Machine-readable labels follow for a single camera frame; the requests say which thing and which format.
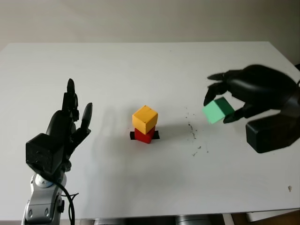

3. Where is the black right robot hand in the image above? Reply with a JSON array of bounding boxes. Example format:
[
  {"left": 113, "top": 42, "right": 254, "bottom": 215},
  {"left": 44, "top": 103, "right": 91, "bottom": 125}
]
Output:
[{"left": 203, "top": 64, "right": 300, "bottom": 124}]

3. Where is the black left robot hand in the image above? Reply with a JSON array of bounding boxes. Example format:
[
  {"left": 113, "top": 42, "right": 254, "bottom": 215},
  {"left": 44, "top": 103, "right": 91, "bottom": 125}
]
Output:
[{"left": 45, "top": 78, "right": 93, "bottom": 173}]

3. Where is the green block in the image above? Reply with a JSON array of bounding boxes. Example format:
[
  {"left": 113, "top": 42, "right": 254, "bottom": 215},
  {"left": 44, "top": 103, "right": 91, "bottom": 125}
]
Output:
[{"left": 202, "top": 97, "right": 235, "bottom": 125}]

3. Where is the red block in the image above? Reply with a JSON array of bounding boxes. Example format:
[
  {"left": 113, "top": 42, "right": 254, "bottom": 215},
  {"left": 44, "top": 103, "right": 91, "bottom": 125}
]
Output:
[{"left": 134, "top": 126, "right": 156, "bottom": 144}]

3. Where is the yellow block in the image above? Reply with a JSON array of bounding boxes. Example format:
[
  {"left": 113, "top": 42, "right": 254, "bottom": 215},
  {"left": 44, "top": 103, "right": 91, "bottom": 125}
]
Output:
[{"left": 132, "top": 105, "right": 158, "bottom": 135}]

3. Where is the black tape strip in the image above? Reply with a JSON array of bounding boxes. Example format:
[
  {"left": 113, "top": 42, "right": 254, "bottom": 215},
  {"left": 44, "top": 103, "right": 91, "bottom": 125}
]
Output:
[{"left": 129, "top": 131, "right": 160, "bottom": 141}]

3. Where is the dark robot torso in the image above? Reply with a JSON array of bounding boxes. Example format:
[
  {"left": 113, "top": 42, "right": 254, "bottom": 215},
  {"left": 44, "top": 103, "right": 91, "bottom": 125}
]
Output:
[{"left": 77, "top": 214, "right": 226, "bottom": 225}]

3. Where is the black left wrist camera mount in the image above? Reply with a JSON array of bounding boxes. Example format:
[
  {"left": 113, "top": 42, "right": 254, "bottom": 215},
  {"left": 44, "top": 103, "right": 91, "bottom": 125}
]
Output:
[{"left": 25, "top": 133, "right": 66, "bottom": 176}]

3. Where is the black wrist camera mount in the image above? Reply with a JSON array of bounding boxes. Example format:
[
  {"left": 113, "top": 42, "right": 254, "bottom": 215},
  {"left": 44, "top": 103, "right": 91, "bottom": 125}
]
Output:
[
  {"left": 25, "top": 133, "right": 66, "bottom": 176},
  {"left": 245, "top": 112, "right": 300, "bottom": 154}
]

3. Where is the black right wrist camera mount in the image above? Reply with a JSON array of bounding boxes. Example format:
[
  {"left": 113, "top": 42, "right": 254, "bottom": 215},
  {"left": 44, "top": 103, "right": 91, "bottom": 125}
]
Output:
[{"left": 245, "top": 112, "right": 300, "bottom": 154}]

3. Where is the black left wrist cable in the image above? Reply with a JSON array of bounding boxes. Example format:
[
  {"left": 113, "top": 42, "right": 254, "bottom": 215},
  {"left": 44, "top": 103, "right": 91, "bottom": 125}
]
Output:
[{"left": 45, "top": 177, "right": 80, "bottom": 225}]

